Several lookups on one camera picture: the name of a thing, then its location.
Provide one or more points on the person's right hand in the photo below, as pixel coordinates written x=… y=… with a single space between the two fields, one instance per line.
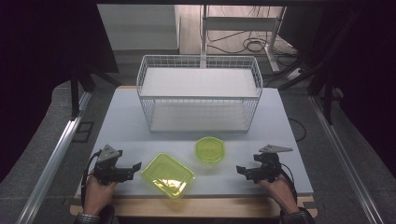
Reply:
x=281 y=193

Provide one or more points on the aluminium rail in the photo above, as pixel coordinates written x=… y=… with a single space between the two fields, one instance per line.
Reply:
x=342 y=158
x=53 y=158

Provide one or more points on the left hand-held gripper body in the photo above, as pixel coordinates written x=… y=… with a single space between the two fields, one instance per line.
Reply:
x=107 y=171

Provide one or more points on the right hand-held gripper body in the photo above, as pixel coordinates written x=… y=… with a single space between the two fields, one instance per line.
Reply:
x=267 y=168

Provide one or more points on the green-lidded round plastic container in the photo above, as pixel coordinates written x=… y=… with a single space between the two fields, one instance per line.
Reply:
x=210 y=150

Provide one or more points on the white power strip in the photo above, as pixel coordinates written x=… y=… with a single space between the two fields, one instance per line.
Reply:
x=295 y=74

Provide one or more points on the black metal stand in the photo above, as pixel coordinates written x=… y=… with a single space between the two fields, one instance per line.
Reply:
x=74 y=93
x=327 y=99

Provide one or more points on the person's left hand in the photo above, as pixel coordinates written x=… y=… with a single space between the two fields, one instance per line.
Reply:
x=96 y=196

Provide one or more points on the white metal desk frame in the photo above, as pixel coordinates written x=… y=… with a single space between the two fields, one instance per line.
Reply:
x=238 y=23

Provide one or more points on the white cabinet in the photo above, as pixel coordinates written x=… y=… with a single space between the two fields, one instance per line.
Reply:
x=140 y=28

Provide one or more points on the green rectangular plastic container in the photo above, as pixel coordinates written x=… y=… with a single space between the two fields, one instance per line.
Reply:
x=166 y=174

